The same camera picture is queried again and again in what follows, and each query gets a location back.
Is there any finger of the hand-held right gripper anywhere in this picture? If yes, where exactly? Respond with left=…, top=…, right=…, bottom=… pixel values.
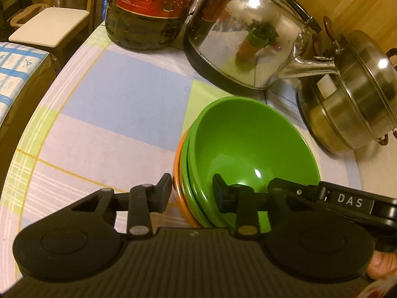
left=268, top=178, right=326, bottom=208

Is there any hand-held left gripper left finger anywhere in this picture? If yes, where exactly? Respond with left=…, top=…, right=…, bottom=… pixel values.
left=74, top=173, right=172, bottom=240

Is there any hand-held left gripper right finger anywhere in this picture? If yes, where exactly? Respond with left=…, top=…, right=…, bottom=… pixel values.
left=213, top=173, right=290, bottom=237

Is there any orange plastic bowl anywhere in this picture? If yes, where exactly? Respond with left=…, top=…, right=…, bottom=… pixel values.
left=171, top=130, right=202, bottom=228

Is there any green plastic bowl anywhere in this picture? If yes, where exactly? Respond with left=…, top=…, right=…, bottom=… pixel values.
left=188, top=96, right=322, bottom=234
left=181, top=130, right=224, bottom=228

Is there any person's right hand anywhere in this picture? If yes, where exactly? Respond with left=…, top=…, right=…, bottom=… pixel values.
left=366, top=250, right=397, bottom=280

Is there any white paper tag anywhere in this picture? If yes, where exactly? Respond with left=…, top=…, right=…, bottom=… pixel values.
left=316, top=75, right=338, bottom=99

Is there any plaid pastel tablecloth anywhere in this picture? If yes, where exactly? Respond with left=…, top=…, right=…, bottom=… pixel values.
left=0, top=25, right=362, bottom=286

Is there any stainless steel steamer pot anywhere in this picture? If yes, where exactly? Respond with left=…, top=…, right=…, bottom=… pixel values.
left=297, top=17, right=397, bottom=156

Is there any stainless steel kettle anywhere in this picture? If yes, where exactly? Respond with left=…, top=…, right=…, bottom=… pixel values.
left=183, top=0, right=337, bottom=91

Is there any large cooking oil bottle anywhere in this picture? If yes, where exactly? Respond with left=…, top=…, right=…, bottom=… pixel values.
left=105, top=0, right=199, bottom=51

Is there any blue checked cloth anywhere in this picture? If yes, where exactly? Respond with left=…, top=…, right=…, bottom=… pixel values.
left=0, top=41, right=50, bottom=125

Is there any white wooden chair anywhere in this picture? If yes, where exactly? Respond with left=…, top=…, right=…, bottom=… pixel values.
left=9, top=0, right=100, bottom=66

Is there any dark shelf unit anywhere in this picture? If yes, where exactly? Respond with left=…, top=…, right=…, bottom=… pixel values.
left=0, top=0, right=22, bottom=36

